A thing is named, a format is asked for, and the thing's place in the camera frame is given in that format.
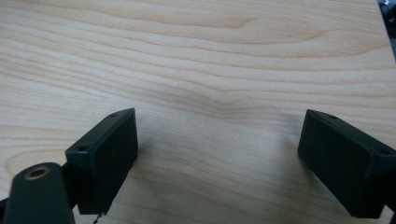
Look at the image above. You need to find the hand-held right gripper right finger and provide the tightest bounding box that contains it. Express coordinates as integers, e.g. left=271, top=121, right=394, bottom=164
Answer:
left=297, top=108, right=396, bottom=219

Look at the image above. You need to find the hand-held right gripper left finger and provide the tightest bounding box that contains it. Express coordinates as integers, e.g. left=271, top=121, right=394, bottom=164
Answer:
left=64, top=107, right=139, bottom=217

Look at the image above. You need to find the dark object beyond table edge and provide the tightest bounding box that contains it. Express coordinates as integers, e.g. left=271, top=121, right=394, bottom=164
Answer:
left=377, top=0, right=396, bottom=39

